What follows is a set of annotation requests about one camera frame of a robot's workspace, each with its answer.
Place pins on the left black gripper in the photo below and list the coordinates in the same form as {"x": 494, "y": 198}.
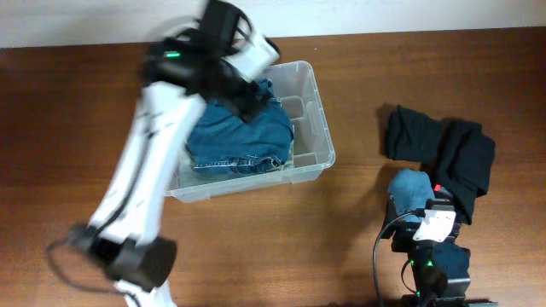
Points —
{"x": 246, "y": 99}

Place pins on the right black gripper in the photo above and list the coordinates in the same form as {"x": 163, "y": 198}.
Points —
{"x": 403, "y": 231}

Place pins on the dark blue jeans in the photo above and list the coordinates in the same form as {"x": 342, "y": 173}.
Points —
{"x": 222, "y": 144}

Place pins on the light blue jeans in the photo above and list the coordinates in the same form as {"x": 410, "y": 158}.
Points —
{"x": 188, "y": 177}

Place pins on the large black garment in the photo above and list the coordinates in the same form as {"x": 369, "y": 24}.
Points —
{"x": 464, "y": 167}

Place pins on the clear plastic storage bin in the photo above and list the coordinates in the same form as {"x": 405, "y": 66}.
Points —
{"x": 295, "y": 85}

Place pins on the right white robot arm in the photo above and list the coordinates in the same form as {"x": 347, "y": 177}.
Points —
{"x": 440, "y": 267}

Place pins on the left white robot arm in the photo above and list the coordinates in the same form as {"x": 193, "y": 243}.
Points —
{"x": 122, "y": 236}

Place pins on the blue folded cloth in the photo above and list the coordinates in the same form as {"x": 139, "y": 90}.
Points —
{"x": 410, "y": 190}

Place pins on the small black folded garment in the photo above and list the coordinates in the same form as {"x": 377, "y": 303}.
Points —
{"x": 412, "y": 136}

